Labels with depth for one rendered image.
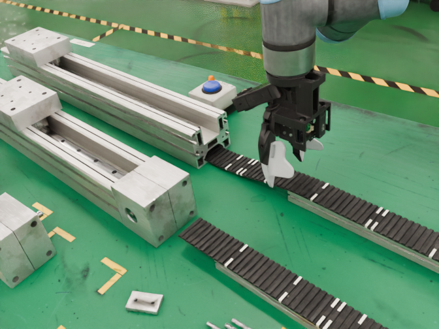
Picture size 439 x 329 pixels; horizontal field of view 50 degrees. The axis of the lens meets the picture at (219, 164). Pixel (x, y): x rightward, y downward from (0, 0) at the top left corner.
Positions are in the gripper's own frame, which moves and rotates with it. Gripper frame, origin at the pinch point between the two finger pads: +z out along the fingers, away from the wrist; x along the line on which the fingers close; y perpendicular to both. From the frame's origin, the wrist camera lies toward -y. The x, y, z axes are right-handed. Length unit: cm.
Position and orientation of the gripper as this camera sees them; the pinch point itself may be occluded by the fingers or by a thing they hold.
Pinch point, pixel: (283, 167)
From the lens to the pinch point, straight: 83.2
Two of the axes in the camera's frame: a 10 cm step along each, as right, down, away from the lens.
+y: 7.3, 3.5, -5.9
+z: 1.2, 7.8, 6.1
